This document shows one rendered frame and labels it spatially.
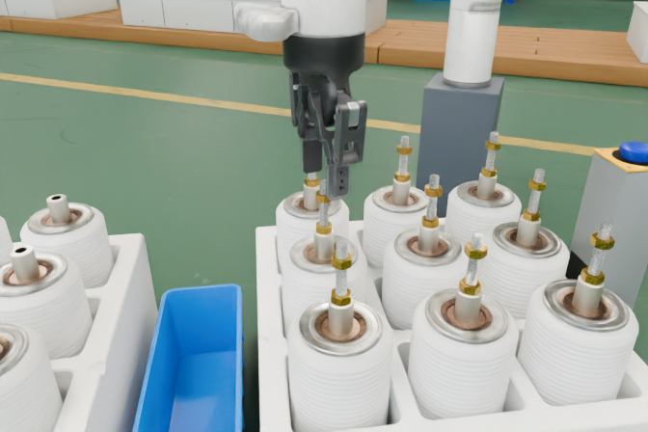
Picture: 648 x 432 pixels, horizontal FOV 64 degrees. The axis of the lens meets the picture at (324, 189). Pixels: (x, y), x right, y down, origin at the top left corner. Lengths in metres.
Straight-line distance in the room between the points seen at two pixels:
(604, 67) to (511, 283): 1.94
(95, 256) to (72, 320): 0.12
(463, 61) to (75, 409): 0.84
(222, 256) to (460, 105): 0.55
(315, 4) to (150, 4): 2.84
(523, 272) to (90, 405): 0.46
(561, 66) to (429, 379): 2.08
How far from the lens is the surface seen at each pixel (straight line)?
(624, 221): 0.76
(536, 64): 2.49
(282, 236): 0.68
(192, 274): 1.01
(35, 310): 0.60
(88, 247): 0.70
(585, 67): 2.50
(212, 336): 0.82
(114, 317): 0.65
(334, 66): 0.46
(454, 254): 0.60
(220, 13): 3.01
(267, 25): 0.43
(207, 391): 0.79
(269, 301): 0.63
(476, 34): 1.04
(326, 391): 0.48
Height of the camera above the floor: 0.57
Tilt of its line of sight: 26 degrees down
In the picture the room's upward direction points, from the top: straight up
